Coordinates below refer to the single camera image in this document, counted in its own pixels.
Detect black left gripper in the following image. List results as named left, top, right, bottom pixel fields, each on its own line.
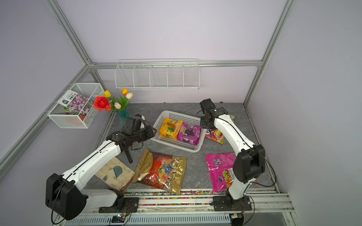
left=132, top=125, right=157, bottom=143

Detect orange Fox's candy bag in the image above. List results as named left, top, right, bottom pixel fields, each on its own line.
left=205, top=129, right=225, bottom=144

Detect purple grape candy bag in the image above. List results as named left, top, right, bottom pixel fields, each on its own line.
left=177, top=122, right=201, bottom=146

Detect yellow mango candy bag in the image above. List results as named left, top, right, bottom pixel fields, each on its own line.
left=159, top=118, right=183, bottom=140

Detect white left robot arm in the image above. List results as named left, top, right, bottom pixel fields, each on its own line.
left=45, top=114, right=156, bottom=220

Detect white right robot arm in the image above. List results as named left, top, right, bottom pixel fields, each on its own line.
left=200, top=99, right=265, bottom=200

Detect tulips in teal vase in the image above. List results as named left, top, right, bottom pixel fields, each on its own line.
left=104, top=88, right=133, bottom=124

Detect pink fruit candy bag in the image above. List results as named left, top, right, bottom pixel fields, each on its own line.
left=206, top=153, right=236, bottom=192

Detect red artificial rose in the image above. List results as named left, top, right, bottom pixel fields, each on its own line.
left=93, top=96, right=111, bottom=112

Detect large gold red candy bag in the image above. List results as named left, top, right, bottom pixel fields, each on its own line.
left=132, top=149, right=187, bottom=195

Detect purple flower seed packet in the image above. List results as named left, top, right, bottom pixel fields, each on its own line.
left=57, top=90, right=93, bottom=116

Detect green circuit board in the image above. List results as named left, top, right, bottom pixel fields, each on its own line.
left=111, top=215, right=125, bottom=224

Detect white wire wall shelf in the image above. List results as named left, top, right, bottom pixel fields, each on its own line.
left=115, top=59, right=200, bottom=89

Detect white wire side basket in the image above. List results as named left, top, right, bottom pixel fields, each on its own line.
left=47, top=83, right=104, bottom=129

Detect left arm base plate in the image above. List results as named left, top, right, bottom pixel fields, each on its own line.
left=99, top=196, right=139, bottom=213

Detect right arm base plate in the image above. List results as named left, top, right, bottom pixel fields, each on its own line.
left=210, top=195, right=252, bottom=212

